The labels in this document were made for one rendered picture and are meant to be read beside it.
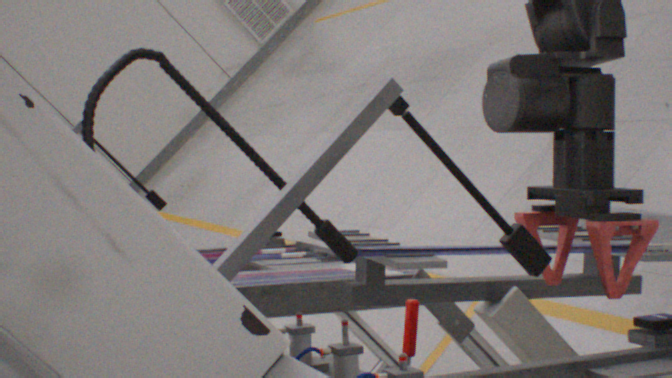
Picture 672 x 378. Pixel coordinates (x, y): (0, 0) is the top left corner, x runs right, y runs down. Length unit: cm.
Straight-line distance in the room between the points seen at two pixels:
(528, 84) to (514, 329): 68
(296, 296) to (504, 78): 105
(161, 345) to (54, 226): 7
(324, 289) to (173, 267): 150
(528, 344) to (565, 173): 62
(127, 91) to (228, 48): 92
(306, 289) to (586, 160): 102
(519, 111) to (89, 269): 57
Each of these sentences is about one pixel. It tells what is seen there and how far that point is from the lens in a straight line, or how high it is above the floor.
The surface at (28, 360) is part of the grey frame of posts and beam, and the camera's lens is 30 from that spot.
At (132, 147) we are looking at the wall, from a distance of 862.
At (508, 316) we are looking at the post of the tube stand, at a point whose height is 81.
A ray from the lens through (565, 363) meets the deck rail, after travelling 127.
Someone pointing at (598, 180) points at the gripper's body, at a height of 112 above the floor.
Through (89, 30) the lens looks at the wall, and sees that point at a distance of 861.
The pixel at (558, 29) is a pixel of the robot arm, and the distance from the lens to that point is 101.
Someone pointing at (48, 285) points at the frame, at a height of 149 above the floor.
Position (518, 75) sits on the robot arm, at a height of 125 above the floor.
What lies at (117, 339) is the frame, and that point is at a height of 145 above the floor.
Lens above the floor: 157
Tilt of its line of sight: 18 degrees down
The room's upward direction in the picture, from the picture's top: 43 degrees counter-clockwise
